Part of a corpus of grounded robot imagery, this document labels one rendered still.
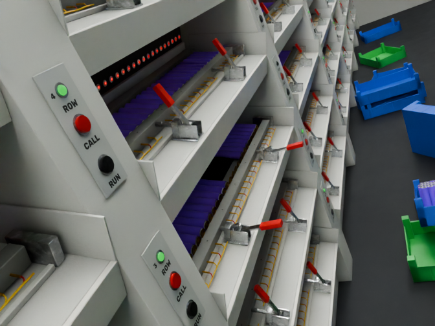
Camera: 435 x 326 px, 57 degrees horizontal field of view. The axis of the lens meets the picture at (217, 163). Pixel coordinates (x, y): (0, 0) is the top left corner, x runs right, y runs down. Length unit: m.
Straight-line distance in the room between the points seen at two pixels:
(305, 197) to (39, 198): 0.79
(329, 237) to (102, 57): 0.90
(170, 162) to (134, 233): 0.14
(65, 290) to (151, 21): 0.35
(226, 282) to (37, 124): 0.36
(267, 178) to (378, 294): 0.58
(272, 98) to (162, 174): 0.56
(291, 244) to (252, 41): 0.47
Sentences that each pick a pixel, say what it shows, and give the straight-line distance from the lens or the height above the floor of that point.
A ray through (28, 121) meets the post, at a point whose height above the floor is 0.86.
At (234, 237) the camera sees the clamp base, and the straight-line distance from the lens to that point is 0.65.
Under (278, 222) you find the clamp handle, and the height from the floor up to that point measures 0.56.
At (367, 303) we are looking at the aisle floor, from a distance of 1.24.
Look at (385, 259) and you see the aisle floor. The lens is 1.35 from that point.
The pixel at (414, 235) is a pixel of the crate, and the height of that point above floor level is 0.00.
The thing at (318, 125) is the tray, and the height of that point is 0.35.
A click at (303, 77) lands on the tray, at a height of 0.54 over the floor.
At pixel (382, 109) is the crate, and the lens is 2.28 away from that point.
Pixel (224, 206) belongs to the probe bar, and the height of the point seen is 0.57.
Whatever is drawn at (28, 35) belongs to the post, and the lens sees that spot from 0.38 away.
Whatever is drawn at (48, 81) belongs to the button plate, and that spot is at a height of 0.88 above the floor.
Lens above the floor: 0.89
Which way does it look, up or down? 21 degrees down
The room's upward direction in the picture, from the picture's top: 25 degrees counter-clockwise
